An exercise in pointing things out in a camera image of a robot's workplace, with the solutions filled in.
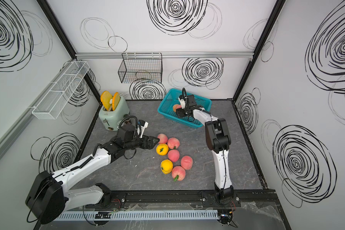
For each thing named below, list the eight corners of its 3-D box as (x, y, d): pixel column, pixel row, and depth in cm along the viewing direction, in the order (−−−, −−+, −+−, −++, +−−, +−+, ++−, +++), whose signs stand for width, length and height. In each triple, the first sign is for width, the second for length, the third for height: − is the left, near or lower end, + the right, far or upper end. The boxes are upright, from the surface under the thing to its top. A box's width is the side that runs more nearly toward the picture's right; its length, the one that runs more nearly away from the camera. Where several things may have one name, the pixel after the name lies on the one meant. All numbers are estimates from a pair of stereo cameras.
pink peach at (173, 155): (167, 162, 86) (167, 159, 84) (168, 151, 91) (168, 149, 88) (179, 162, 86) (179, 159, 84) (179, 151, 91) (179, 149, 88)
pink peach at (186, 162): (181, 170, 85) (181, 167, 80) (180, 159, 89) (181, 155, 84) (192, 171, 85) (193, 167, 80) (191, 159, 89) (192, 155, 84)
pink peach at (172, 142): (167, 150, 93) (167, 146, 89) (167, 142, 97) (167, 137, 93) (179, 150, 93) (179, 146, 89) (179, 142, 97) (179, 137, 93)
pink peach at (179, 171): (170, 175, 83) (169, 172, 78) (177, 166, 86) (177, 162, 82) (179, 184, 80) (179, 181, 75) (186, 174, 83) (187, 171, 79)
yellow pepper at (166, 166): (161, 174, 84) (160, 171, 79) (161, 163, 88) (161, 159, 83) (172, 174, 84) (172, 171, 79) (172, 163, 88) (172, 159, 83)
